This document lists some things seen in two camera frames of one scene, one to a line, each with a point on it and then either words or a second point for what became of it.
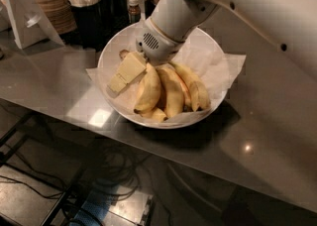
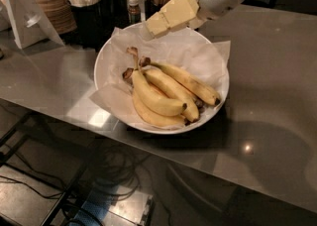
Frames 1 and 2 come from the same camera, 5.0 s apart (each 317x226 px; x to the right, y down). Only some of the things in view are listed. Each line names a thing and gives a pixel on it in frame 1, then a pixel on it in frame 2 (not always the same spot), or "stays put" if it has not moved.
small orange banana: [187, 96] → [154, 87]
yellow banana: [149, 88] → [150, 98]
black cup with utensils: [113, 1] stays put
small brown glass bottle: [134, 12] stays put
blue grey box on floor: [110, 204] stays put
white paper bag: [22, 19] stays put
